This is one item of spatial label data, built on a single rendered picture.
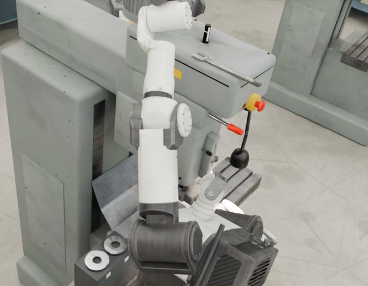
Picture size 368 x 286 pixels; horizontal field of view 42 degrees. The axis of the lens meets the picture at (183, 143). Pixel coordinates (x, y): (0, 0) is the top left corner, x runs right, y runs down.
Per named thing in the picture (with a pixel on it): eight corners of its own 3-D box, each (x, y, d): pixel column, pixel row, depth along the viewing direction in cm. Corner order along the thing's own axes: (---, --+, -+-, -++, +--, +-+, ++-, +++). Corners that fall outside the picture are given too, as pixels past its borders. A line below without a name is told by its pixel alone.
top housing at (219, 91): (268, 94, 170) (280, 54, 160) (228, 123, 152) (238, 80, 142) (167, 44, 190) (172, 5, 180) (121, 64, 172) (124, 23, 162)
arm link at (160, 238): (181, 203, 102) (183, 266, 102) (194, 199, 111) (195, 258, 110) (132, 202, 106) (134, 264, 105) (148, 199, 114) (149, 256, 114)
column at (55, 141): (134, 273, 308) (159, 62, 212) (79, 322, 277) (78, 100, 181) (80, 231, 329) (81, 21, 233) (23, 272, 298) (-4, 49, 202)
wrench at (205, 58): (263, 84, 143) (263, 81, 143) (256, 89, 140) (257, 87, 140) (198, 53, 153) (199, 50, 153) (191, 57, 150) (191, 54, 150)
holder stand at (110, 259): (134, 274, 198) (137, 244, 186) (96, 310, 183) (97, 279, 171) (112, 259, 203) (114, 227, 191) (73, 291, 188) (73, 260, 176)
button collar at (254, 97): (258, 107, 162) (262, 92, 159) (249, 114, 158) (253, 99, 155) (253, 105, 163) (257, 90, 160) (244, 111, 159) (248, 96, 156)
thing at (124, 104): (182, 138, 207) (191, 88, 191) (145, 164, 191) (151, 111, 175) (149, 119, 215) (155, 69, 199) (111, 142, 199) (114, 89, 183)
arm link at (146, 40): (181, 11, 119) (178, 61, 115) (147, 15, 122) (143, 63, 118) (173, -3, 113) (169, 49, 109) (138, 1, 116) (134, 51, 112)
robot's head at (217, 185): (213, 203, 130) (231, 181, 129) (213, 210, 121) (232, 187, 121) (195, 189, 130) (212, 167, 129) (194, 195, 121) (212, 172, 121)
